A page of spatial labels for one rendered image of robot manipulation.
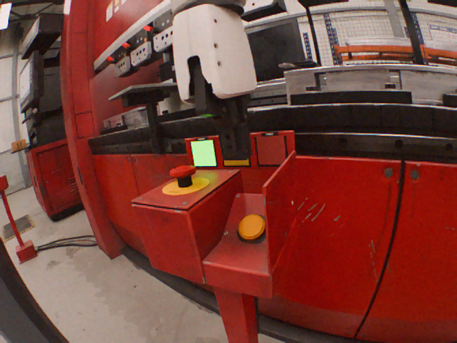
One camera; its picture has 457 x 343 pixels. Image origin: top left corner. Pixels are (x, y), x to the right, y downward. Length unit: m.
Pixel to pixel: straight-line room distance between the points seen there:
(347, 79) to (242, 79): 0.38
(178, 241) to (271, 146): 0.19
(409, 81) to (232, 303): 0.60
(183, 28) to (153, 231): 0.25
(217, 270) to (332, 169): 0.32
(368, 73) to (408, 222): 0.35
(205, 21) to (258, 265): 0.26
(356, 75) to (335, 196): 0.29
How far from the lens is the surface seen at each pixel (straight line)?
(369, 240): 0.55
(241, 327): 0.48
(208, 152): 0.40
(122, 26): 1.33
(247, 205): 0.35
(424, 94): 0.60
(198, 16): 0.23
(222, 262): 0.29
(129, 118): 1.23
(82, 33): 1.77
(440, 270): 0.63
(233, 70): 0.23
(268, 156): 0.36
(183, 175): 0.32
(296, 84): 0.62
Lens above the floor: 0.88
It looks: 15 degrees down
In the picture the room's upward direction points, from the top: 8 degrees counter-clockwise
